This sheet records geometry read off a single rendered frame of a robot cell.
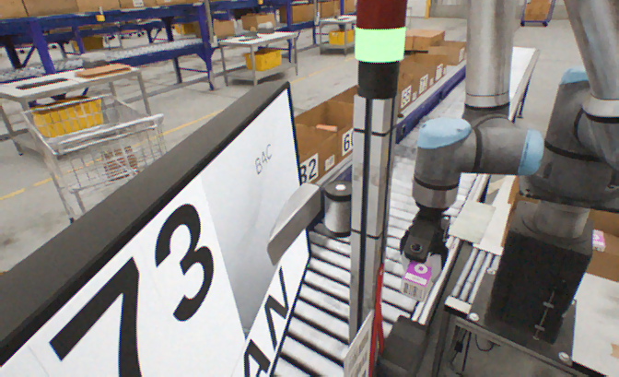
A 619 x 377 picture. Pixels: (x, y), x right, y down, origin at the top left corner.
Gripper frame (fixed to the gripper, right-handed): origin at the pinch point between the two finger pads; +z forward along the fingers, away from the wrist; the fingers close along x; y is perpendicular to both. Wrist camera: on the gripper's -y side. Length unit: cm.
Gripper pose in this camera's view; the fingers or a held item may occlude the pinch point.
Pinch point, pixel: (419, 275)
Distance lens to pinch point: 90.8
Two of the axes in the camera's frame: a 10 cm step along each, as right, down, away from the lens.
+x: -8.4, -2.3, 4.9
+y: 5.4, -4.0, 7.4
